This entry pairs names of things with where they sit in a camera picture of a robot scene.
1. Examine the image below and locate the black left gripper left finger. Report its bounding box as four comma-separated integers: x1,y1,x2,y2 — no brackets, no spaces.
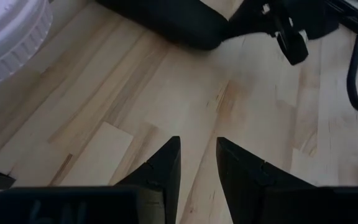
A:
116,136,181,224

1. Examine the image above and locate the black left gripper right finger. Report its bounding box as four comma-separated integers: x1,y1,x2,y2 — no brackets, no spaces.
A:
215,136,318,224

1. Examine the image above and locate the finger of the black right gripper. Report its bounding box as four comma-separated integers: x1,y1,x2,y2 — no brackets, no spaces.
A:
227,0,275,40

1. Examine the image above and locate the black slide sandal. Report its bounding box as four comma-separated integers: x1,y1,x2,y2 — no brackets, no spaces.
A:
94,0,229,51

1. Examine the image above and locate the pink slide sandal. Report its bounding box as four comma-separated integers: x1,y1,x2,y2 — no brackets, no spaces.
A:
0,0,54,90

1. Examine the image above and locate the black metal table frame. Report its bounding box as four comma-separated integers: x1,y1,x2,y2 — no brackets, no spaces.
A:
324,0,358,35

